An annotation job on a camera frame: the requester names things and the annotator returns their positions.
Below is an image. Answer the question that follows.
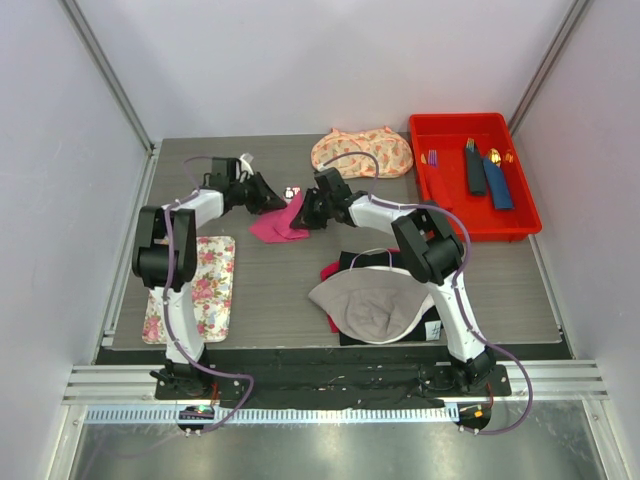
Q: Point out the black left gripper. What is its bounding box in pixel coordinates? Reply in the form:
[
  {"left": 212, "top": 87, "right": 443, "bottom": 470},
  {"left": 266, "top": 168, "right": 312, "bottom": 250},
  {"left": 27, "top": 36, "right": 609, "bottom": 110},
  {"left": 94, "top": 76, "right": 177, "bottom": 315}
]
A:
[{"left": 231, "top": 172, "right": 287, "bottom": 216}]

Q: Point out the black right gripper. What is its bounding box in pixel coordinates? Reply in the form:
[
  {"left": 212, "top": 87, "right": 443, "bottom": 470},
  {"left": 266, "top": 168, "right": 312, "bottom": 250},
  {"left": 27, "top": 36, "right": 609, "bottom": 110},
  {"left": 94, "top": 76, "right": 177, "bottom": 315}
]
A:
[{"left": 292, "top": 189, "right": 333, "bottom": 231}]

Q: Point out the pink paper napkin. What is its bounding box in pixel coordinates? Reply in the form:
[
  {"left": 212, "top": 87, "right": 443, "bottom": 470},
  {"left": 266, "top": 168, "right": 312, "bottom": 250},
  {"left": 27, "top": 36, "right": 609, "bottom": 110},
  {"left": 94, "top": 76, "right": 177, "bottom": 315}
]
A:
[{"left": 249, "top": 193, "right": 310, "bottom": 244}]

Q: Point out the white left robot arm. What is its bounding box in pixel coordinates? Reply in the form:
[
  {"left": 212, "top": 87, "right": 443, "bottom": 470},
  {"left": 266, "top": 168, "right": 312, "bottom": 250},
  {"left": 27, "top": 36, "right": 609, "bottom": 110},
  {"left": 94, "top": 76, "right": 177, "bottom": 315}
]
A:
[{"left": 132, "top": 153, "right": 287, "bottom": 399}]

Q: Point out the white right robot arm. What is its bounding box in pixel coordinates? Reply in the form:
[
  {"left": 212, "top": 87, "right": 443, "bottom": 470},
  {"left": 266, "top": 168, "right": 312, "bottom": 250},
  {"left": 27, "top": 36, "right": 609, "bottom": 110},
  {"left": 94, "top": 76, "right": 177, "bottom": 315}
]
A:
[{"left": 293, "top": 168, "right": 495, "bottom": 395}]

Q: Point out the red rolled napkin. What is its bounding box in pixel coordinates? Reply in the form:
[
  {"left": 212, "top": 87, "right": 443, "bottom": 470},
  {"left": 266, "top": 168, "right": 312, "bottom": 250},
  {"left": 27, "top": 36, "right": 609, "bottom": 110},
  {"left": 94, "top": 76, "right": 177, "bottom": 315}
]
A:
[{"left": 426, "top": 164, "right": 453, "bottom": 211}]

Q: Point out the black rolled napkin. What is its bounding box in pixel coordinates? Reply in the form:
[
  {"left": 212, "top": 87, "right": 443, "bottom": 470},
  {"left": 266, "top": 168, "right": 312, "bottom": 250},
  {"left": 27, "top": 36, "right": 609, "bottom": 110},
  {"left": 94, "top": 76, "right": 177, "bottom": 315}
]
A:
[{"left": 465, "top": 148, "right": 487, "bottom": 197}]

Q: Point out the blue rolled napkin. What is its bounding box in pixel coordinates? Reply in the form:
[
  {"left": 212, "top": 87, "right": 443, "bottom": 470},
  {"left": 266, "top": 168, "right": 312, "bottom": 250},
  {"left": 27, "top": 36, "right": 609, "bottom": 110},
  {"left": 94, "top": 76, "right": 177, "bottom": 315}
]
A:
[{"left": 483, "top": 157, "right": 514, "bottom": 210}]

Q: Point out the orange patterned fabric cover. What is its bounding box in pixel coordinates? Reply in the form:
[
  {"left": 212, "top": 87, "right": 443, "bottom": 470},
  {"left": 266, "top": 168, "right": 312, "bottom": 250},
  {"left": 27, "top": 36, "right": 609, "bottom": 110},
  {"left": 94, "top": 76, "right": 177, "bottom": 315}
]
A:
[{"left": 310, "top": 126, "right": 414, "bottom": 179}]

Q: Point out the floral rectangular tray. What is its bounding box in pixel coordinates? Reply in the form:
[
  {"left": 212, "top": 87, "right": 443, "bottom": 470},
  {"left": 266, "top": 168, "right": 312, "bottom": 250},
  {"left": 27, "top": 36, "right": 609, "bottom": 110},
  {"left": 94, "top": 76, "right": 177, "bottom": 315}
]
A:
[{"left": 141, "top": 235, "right": 237, "bottom": 345}]

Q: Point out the grey bucket hat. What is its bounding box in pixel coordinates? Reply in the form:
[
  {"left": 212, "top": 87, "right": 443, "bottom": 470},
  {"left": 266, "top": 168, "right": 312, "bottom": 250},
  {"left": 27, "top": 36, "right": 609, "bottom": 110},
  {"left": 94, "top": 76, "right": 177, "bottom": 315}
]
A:
[{"left": 309, "top": 266, "right": 441, "bottom": 345}]

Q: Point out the purple fork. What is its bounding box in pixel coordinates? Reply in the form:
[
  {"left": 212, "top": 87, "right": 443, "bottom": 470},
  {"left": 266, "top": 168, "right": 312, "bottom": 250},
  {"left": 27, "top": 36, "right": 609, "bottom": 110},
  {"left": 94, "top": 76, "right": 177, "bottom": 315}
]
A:
[{"left": 427, "top": 150, "right": 438, "bottom": 167}]

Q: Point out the red plastic bin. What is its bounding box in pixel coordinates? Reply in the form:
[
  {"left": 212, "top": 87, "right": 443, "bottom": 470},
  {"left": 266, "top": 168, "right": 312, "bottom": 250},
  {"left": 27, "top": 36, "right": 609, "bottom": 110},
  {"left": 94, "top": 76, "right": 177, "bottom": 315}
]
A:
[{"left": 408, "top": 113, "right": 542, "bottom": 242}]

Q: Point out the black folded garment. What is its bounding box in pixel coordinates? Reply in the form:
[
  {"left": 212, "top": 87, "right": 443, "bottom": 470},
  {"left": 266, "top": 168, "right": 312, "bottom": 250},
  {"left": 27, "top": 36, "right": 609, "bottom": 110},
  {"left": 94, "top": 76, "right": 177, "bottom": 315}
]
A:
[{"left": 322, "top": 250, "right": 442, "bottom": 346}]

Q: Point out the gold spoon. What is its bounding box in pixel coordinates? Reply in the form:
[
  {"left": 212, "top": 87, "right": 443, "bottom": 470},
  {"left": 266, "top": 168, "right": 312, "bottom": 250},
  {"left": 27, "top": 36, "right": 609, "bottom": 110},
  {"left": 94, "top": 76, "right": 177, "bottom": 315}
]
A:
[{"left": 487, "top": 148, "right": 502, "bottom": 166}]

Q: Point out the white hat cord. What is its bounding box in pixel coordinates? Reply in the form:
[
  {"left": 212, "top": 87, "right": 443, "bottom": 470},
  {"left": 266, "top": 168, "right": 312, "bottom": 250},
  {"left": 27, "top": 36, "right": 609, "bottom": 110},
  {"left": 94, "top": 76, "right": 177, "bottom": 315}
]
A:
[{"left": 349, "top": 247, "right": 395, "bottom": 272}]

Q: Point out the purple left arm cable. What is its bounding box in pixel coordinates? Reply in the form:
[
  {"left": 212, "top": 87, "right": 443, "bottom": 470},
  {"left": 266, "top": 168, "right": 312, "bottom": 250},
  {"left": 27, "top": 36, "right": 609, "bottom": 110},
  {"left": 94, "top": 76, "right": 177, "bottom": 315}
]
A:
[{"left": 162, "top": 155, "right": 256, "bottom": 434}]

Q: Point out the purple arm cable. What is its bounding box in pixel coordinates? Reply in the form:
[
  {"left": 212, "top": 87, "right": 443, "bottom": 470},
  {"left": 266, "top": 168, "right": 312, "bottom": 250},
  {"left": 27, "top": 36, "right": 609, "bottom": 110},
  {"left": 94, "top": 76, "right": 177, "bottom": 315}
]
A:
[
  {"left": 319, "top": 152, "right": 535, "bottom": 436},
  {"left": 162, "top": 155, "right": 256, "bottom": 434}
]

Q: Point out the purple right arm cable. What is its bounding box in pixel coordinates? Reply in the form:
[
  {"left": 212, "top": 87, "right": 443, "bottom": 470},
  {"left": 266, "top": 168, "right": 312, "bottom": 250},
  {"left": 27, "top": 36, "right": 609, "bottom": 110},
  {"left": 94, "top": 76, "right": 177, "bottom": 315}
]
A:
[{"left": 319, "top": 152, "right": 535, "bottom": 436}]

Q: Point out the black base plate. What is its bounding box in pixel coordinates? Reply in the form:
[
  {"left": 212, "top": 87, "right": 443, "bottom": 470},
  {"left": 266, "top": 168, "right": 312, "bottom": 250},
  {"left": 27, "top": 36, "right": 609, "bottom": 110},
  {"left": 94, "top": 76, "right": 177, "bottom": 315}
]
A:
[{"left": 152, "top": 346, "right": 511, "bottom": 410}]

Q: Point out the aluminium front rail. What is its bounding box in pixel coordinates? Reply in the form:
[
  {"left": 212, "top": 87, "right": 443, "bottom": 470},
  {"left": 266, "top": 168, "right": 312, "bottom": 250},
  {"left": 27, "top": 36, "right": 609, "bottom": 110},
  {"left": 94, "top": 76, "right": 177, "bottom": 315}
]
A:
[{"left": 63, "top": 360, "right": 608, "bottom": 425}]

